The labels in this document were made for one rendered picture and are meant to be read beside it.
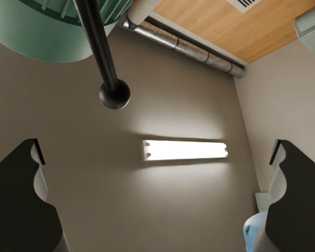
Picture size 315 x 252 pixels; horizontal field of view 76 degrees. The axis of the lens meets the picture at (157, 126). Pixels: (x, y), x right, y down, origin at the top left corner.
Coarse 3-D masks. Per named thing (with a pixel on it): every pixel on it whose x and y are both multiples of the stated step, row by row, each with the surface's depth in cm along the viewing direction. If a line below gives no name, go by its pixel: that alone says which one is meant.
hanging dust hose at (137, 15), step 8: (136, 0) 173; (144, 0) 168; (152, 0) 165; (160, 0) 166; (136, 8) 175; (144, 8) 172; (152, 8) 173; (128, 16) 184; (136, 16) 180; (144, 16) 182
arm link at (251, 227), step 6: (252, 216) 39; (258, 216) 37; (246, 222) 37; (252, 222) 35; (258, 222) 34; (246, 228) 35; (252, 228) 33; (258, 228) 32; (246, 234) 34; (252, 234) 33; (246, 240) 35; (252, 240) 33; (246, 246) 36; (252, 246) 33
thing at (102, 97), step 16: (80, 0) 11; (96, 0) 12; (80, 16) 13; (96, 16) 13; (96, 32) 14; (96, 48) 15; (112, 64) 18; (112, 80) 19; (112, 96) 21; (128, 96) 22
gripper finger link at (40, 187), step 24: (24, 144) 10; (0, 168) 8; (24, 168) 8; (0, 192) 7; (24, 192) 7; (0, 216) 6; (24, 216) 6; (48, 216) 6; (0, 240) 6; (24, 240) 6; (48, 240) 6
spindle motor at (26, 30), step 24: (0, 0) 18; (24, 0) 18; (48, 0) 18; (120, 0) 20; (0, 24) 21; (24, 24) 20; (48, 24) 20; (72, 24) 21; (24, 48) 23; (48, 48) 24; (72, 48) 25
